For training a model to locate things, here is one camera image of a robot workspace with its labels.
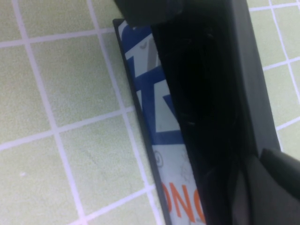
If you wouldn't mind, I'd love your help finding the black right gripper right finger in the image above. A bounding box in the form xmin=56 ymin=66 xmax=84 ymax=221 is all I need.
xmin=258 ymin=147 xmax=300 ymax=202

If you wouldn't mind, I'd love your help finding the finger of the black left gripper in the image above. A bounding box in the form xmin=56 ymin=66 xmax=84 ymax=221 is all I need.
xmin=112 ymin=0 xmax=184 ymax=27

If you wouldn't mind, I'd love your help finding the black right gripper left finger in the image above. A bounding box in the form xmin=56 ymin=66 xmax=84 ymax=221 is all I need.
xmin=233 ymin=155 xmax=300 ymax=225

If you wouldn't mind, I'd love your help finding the black glasses case printed side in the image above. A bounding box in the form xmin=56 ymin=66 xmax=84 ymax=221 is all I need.
xmin=112 ymin=0 xmax=283 ymax=225

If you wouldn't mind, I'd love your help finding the green white-grid tablecloth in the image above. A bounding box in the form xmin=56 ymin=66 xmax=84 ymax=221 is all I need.
xmin=0 ymin=0 xmax=300 ymax=225

